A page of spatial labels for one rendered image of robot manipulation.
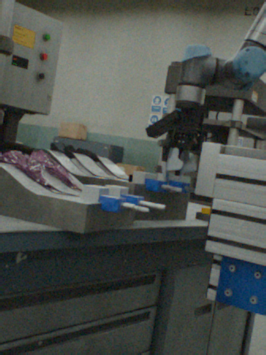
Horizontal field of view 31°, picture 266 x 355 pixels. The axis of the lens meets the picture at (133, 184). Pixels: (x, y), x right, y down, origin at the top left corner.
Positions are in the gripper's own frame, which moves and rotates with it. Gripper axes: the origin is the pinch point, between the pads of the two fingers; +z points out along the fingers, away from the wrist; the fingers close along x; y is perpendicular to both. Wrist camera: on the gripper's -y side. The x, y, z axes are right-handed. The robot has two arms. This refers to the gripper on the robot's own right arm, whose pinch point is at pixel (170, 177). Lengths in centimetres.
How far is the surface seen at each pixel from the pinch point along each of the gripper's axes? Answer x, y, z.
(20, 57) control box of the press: 11, -85, -36
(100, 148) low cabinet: 505, -473, -12
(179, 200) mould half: 3.1, 2.0, 5.7
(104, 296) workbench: -23.5, 2.7, 28.7
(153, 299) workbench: -3.0, 2.7, 32.1
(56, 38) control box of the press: 28, -85, -48
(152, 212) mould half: -8.8, 2.0, 9.1
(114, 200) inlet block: -39.1, 13.7, 4.6
